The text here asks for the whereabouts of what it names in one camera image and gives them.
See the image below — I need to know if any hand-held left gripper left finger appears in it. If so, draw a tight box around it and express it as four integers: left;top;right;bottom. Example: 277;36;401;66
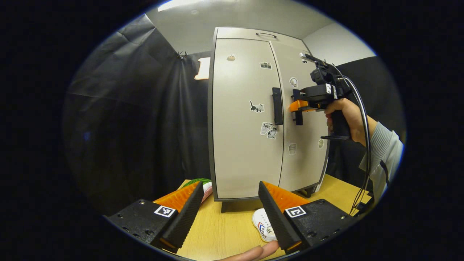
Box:
103;181;204;253

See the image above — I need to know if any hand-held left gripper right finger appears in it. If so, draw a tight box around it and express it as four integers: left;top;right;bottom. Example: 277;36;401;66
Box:
258;181;359;254

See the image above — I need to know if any white canvas shoe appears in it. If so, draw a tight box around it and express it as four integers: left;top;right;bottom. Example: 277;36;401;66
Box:
253;208;278;242

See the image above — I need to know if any black cat sticker cabinet door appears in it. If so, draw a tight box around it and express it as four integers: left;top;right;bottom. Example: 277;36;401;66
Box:
269;41;330;192

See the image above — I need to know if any grey shoe cabinet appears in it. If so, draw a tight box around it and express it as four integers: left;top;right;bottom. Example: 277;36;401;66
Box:
207;26;330;214

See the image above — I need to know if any camera sticker cabinet door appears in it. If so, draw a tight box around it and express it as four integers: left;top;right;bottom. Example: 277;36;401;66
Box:
212;38;285;200

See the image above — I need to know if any grey cabinet drawer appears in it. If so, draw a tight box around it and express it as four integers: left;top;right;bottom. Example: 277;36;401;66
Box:
216;27;308;50

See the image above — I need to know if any watermelon slice toy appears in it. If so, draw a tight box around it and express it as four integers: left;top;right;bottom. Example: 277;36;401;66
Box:
181;178;213;203

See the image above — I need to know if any black cable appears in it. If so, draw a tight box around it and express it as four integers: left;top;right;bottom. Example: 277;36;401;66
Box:
333;65;373;216

